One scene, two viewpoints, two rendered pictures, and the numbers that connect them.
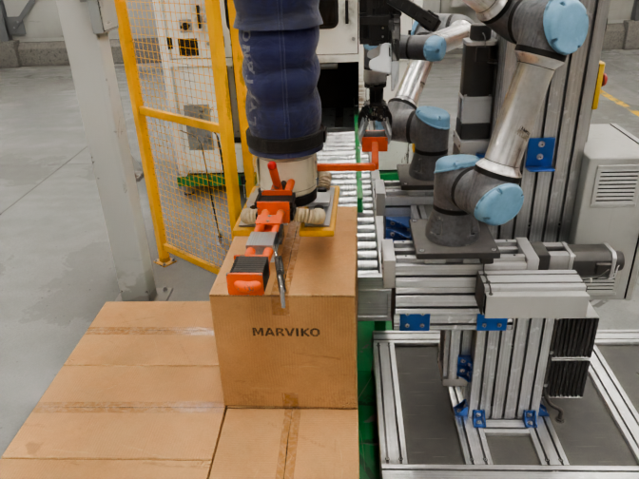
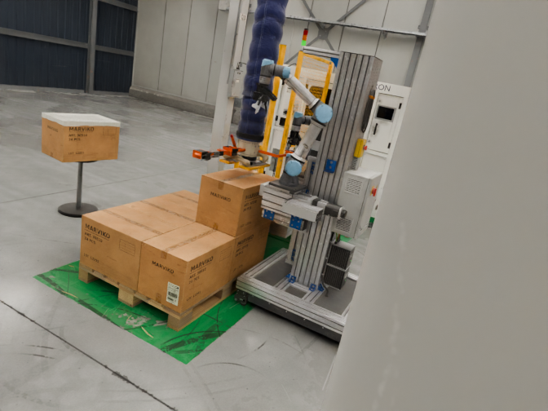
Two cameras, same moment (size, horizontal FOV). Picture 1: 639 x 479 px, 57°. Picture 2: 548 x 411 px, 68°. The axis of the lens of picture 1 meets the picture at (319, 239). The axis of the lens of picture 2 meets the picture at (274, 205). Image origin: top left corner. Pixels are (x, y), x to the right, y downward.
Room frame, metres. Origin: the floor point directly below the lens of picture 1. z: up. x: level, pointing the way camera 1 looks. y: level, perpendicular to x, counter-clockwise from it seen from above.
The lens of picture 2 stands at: (-1.32, -1.33, 1.78)
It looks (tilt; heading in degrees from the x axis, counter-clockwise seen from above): 17 degrees down; 20
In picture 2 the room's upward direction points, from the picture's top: 11 degrees clockwise
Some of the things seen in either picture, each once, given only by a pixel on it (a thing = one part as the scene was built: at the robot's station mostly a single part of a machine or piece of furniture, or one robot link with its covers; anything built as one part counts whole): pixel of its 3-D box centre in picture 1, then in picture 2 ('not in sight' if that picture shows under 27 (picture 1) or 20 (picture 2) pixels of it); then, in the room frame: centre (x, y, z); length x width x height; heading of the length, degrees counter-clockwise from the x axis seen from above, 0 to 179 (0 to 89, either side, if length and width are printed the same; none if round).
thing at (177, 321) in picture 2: not in sight; (178, 268); (1.37, 0.40, 0.07); 1.20 x 1.00 x 0.14; 176
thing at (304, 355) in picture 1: (296, 297); (239, 199); (1.65, 0.08, 0.74); 0.60 x 0.40 x 0.40; 175
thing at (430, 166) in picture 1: (431, 160); not in sight; (1.98, -0.41, 1.09); 0.15 x 0.15 x 0.10
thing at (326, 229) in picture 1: (320, 204); (254, 164); (1.64, -0.01, 1.08); 0.34 x 0.10 x 0.05; 175
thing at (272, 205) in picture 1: (275, 206); (230, 150); (1.40, 0.11, 1.18); 0.10 x 0.08 x 0.06; 85
